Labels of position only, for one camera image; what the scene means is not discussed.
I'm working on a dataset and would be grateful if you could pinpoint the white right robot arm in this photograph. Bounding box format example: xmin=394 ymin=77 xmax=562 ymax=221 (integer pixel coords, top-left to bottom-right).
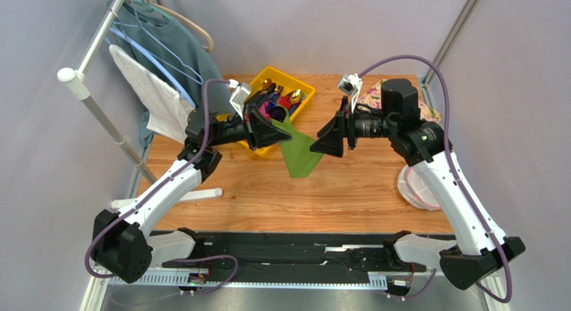
xmin=310 ymin=78 xmax=525 ymax=290

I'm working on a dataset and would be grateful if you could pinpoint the floral patterned tray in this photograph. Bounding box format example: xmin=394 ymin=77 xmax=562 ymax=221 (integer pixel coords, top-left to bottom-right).
xmin=357 ymin=79 xmax=442 ymax=123

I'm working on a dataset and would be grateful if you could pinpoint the aluminium frame rail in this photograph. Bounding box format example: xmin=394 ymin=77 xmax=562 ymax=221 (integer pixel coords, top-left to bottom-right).
xmin=80 ymin=239 xmax=509 ymax=311

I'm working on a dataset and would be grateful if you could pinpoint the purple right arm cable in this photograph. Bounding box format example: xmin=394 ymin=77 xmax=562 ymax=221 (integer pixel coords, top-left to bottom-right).
xmin=359 ymin=54 xmax=514 ymax=304

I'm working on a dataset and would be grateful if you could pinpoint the yellow plastic cutlery bin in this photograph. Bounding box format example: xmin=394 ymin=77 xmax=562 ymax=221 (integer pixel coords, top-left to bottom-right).
xmin=210 ymin=66 xmax=316 ymax=157

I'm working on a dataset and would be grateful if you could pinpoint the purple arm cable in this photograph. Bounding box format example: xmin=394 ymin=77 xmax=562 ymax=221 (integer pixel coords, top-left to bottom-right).
xmin=359 ymin=54 xmax=514 ymax=304
xmin=84 ymin=78 xmax=239 ymax=296

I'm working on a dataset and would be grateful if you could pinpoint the wooden clothes hanger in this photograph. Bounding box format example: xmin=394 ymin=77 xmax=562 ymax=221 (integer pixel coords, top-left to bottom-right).
xmin=142 ymin=0 xmax=215 ymax=53

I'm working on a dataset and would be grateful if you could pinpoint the white towel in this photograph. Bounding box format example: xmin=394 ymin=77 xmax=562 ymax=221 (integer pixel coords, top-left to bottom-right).
xmin=109 ymin=44 xmax=194 ymax=144

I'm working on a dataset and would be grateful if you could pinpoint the white mesh food cover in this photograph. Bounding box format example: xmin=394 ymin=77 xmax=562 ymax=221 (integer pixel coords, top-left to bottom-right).
xmin=397 ymin=166 xmax=441 ymax=211

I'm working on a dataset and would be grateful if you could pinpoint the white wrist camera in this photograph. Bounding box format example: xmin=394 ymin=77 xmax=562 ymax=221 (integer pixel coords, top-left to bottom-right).
xmin=337 ymin=73 xmax=363 ymax=113
xmin=229 ymin=80 xmax=251 ymax=119

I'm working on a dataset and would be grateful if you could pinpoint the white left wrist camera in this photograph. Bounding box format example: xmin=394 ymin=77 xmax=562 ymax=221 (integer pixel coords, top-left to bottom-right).
xmin=229 ymin=80 xmax=251 ymax=119

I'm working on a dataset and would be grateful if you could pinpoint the dark purple spoon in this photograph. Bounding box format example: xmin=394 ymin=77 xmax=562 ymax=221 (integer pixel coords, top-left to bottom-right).
xmin=267 ymin=106 xmax=289 ymax=123

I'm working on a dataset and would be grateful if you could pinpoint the blue rolled napkin in bin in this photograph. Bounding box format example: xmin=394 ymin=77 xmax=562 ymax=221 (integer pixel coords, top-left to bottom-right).
xmin=288 ymin=95 xmax=307 ymax=120

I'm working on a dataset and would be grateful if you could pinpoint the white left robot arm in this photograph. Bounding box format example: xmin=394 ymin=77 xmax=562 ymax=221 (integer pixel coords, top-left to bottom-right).
xmin=84 ymin=105 xmax=292 ymax=284

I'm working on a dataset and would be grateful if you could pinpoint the red rolled napkin in bin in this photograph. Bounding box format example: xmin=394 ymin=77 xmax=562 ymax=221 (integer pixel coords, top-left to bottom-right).
xmin=275 ymin=95 xmax=298 ymax=110

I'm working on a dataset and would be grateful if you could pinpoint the blue wire hanger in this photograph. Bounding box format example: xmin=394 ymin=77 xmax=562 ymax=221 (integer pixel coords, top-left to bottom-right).
xmin=110 ymin=0 xmax=216 ymax=107

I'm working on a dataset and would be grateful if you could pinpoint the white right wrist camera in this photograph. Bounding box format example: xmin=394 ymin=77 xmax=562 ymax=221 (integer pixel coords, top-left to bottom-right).
xmin=337 ymin=73 xmax=363 ymax=113

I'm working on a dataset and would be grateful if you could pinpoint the grey-green t-shirt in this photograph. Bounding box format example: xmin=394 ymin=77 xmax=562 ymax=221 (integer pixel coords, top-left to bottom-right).
xmin=109 ymin=3 xmax=236 ymax=143

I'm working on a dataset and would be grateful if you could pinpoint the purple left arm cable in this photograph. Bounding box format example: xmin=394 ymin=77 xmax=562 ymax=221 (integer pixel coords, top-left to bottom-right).
xmin=84 ymin=78 xmax=239 ymax=296

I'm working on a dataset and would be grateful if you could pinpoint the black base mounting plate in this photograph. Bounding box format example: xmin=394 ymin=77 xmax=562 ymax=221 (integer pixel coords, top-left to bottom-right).
xmin=163 ymin=232 xmax=427 ymax=285

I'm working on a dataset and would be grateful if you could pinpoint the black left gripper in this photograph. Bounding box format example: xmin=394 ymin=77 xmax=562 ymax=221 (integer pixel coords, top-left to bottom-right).
xmin=208 ymin=104 xmax=292 ymax=152

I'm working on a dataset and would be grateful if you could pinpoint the green paper napkin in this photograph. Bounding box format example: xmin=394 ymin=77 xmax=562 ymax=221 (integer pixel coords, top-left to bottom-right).
xmin=271 ymin=115 xmax=323 ymax=179

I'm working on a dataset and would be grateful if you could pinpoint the pink rolled napkin in bin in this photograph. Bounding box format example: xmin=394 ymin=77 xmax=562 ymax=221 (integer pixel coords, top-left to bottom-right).
xmin=259 ymin=101 xmax=273 ymax=118

